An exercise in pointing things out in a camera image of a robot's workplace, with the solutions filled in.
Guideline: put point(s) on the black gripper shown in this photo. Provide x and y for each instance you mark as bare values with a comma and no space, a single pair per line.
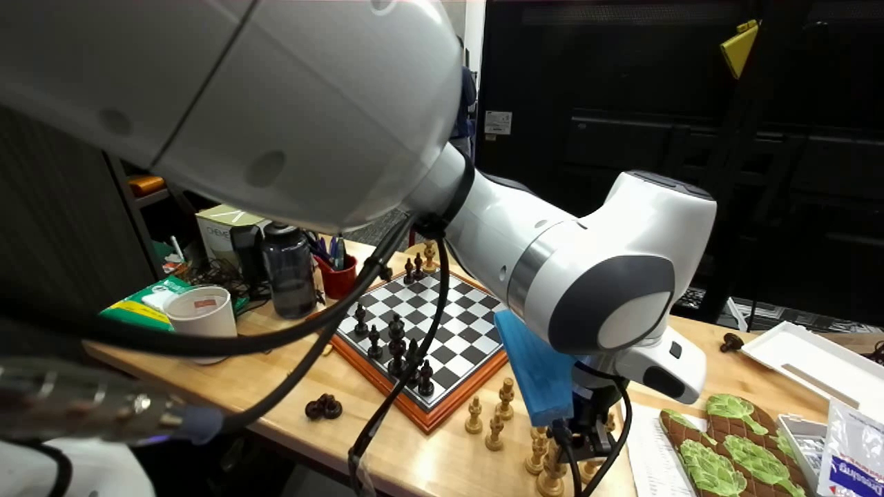
585,432

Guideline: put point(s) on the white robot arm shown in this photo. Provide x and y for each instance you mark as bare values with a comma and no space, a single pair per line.
337,110

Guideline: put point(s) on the light chess pieces cluster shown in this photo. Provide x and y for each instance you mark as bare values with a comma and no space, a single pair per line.
509,457

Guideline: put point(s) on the wooden framed chess board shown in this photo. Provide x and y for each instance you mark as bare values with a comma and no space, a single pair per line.
463,356

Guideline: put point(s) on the dark chess pieces pair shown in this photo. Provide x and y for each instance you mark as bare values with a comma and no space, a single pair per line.
326,407

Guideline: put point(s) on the green patterned brown cloth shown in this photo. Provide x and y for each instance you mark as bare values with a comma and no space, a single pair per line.
732,450

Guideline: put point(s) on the white plastic tray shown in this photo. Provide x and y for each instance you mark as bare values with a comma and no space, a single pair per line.
822,364

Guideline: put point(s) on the red pen cup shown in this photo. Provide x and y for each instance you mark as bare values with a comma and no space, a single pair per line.
337,283

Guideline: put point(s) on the large black monitor screen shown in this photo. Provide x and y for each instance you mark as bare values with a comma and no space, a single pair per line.
576,91

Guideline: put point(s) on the dark water bottle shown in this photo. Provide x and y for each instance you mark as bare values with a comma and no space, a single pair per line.
288,268

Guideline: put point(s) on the yellow triangle marker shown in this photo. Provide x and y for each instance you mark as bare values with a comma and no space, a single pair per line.
737,47

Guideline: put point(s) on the white Chemex box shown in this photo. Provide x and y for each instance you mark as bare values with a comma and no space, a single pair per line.
230,233

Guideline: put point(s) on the green wipes packet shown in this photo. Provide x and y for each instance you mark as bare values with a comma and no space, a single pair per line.
146,308

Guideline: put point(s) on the blue wrist camera box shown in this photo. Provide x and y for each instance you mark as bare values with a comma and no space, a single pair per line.
543,374

